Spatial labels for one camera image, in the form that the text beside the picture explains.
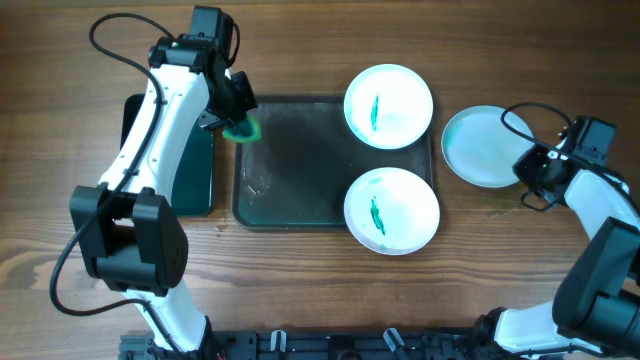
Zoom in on white plate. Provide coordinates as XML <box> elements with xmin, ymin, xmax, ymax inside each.
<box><xmin>343</xmin><ymin>167</ymin><xmax>441</xmax><ymax>256</ymax></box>

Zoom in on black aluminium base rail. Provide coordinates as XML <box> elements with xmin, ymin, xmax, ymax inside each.
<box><xmin>118</xmin><ymin>325</ymin><xmax>501</xmax><ymax>360</ymax></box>

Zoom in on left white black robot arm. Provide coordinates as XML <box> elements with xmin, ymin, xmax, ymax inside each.
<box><xmin>70</xmin><ymin>32</ymin><xmax>261</xmax><ymax>359</ymax></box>

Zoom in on large dark serving tray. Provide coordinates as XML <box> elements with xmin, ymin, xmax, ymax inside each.
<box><xmin>231</xmin><ymin>95</ymin><xmax>434</xmax><ymax>231</ymax></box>

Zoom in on white plate stained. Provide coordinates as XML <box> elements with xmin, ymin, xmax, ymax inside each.
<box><xmin>343</xmin><ymin>64</ymin><xmax>434</xmax><ymax>150</ymax></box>

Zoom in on green yellow sponge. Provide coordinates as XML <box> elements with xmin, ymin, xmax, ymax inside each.
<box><xmin>222</xmin><ymin>114</ymin><xmax>262</xmax><ymax>144</ymax></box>

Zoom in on small black water tray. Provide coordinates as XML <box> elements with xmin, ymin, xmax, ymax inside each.
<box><xmin>104</xmin><ymin>92</ymin><xmax>214</xmax><ymax>217</ymax></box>

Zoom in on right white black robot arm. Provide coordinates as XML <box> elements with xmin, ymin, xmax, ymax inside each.
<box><xmin>470</xmin><ymin>145</ymin><xmax>639</xmax><ymax>359</ymax></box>

